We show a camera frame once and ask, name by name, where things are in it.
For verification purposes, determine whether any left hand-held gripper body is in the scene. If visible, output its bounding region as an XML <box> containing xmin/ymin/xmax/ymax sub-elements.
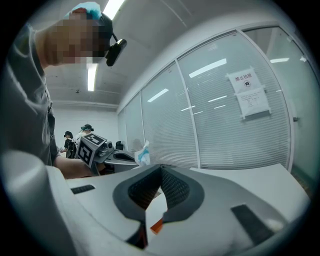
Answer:
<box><xmin>76</xmin><ymin>133</ymin><xmax>116</xmax><ymax>176</ymax></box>

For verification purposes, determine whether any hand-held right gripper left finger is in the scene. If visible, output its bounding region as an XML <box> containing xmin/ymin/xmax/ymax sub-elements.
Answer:
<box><xmin>47</xmin><ymin>163</ymin><xmax>162</xmax><ymax>256</ymax></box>

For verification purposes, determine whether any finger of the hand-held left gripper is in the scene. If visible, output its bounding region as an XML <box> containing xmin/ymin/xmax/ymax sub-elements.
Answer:
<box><xmin>113</xmin><ymin>150</ymin><xmax>137</xmax><ymax>161</ymax></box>
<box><xmin>104</xmin><ymin>158</ymin><xmax>140</xmax><ymax>174</ymax></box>

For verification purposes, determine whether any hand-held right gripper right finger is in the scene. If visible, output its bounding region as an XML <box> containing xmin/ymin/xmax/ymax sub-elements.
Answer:
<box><xmin>146</xmin><ymin>164</ymin><xmax>288</xmax><ymax>256</ymax></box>

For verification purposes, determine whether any white plastic bag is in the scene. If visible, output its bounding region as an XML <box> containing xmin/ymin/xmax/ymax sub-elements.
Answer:
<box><xmin>134</xmin><ymin>139</ymin><xmax>152</xmax><ymax>167</ymax></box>

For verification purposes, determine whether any orange box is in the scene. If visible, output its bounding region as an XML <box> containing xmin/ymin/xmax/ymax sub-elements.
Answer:
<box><xmin>149</xmin><ymin>218</ymin><xmax>165</xmax><ymax>235</ymax></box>

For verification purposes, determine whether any person's left forearm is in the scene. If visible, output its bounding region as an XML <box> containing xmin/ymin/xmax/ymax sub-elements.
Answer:
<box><xmin>53</xmin><ymin>154</ymin><xmax>93</xmax><ymax>180</ymax></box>

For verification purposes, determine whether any long ceiling light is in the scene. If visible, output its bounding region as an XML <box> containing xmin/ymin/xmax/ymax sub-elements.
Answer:
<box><xmin>87</xmin><ymin>63</ymin><xmax>99</xmax><ymax>92</ymax></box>
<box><xmin>102</xmin><ymin>0</ymin><xmax>126</xmax><ymax>21</ymax></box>

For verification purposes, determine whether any person's grey shirt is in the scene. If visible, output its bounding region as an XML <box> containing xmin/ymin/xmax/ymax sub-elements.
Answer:
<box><xmin>0</xmin><ymin>23</ymin><xmax>59</xmax><ymax>167</ymax></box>

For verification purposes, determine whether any person's head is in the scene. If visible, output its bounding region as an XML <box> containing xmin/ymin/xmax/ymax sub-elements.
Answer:
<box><xmin>34</xmin><ymin>9</ymin><xmax>113</xmax><ymax>69</ymax></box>

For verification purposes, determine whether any white printed paper sheet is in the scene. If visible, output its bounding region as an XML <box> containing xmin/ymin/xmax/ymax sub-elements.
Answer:
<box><xmin>236</xmin><ymin>88</ymin><xmax>272</xmax><ymax>121</ymax></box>

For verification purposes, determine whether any white paper notice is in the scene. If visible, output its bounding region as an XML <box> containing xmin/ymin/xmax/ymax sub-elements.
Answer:
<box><xmin>226</xmin><ymin>66</ymin><xmax>262</xmax><ymax>95</ymax></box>

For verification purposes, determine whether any blue hair cap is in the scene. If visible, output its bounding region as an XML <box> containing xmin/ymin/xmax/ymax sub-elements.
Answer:
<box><xmin>63</xmin><ymin>1</ymin><xmax>103</xmax><ymax>20</ymax></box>

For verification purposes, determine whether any black head-mounted camera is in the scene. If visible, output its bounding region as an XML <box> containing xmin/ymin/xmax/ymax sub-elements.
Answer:
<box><xmin>99</xmin><ymin>13</ymin><xmax>128</xmax><ymax>67</ymax></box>

